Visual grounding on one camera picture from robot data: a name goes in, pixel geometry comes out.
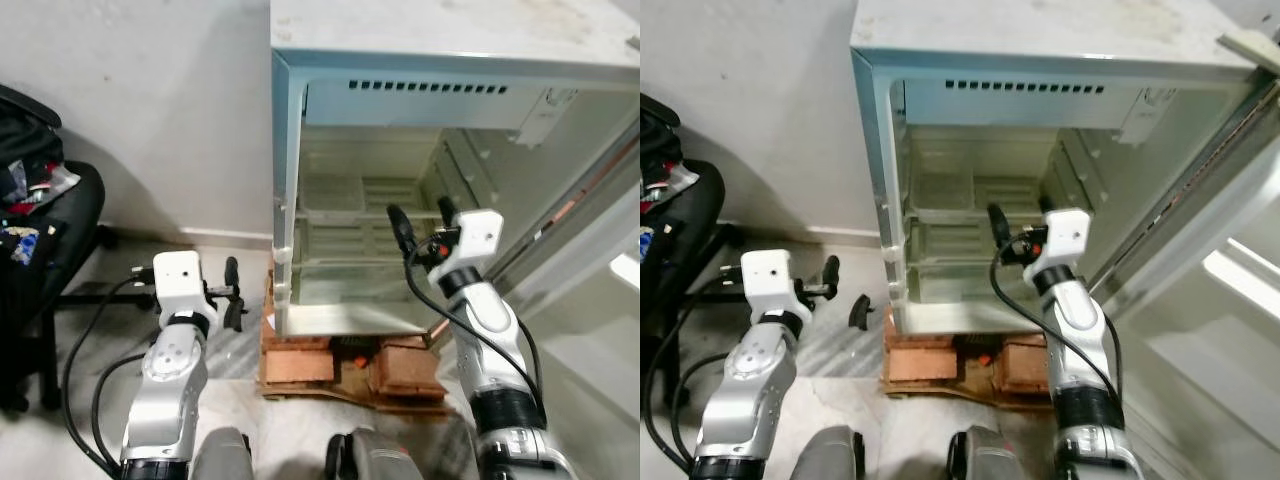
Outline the clear fridge drawer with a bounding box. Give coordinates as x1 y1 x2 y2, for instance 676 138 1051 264
296 218 443 307
906 218 1041 305

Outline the white open fridge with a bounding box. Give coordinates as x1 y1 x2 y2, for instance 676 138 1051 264
269 0 641 340
849 0 1269 338

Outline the white fridge door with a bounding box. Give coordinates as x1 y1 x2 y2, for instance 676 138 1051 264
1084 28 1280 480
487 118 641 480

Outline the red brick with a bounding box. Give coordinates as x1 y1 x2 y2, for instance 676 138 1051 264
374 334 448 402
884 334 957 385
999 334 1053 397
261 334 337 387

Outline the black chair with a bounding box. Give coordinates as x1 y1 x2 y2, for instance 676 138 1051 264
640 94 728 403
0 84 109 413

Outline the wooden base board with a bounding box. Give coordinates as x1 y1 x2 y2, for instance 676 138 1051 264
879 377 1053 408
257 378 453 415

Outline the grey robot left leg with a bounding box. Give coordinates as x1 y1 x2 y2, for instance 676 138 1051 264
789 424 867 480
189 427 257 480

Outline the grey robot leg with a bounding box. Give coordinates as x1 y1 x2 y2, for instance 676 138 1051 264
189 427 257 480
947 424 1032 480
789 424 867 480
324 427 427 480

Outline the black bag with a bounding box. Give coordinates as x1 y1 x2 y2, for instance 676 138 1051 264
0 84 64 217
640 94 693 217

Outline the grey robot right leg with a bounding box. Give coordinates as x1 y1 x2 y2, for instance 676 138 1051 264
947 424 1032 480
324 427 427 480

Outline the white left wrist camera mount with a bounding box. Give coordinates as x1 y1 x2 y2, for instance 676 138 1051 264
152 250 209 320
741 249 794 317

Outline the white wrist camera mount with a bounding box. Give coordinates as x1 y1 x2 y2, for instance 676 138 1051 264
455 209 505 272
1042 207 1093 270
741 249 794 317
152 250 209 320

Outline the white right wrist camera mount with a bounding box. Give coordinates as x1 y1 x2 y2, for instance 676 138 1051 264
1042 207 1093 270
455 209 505 272

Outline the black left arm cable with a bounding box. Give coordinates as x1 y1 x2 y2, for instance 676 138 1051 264
61 274 161 473
642 269 747 473

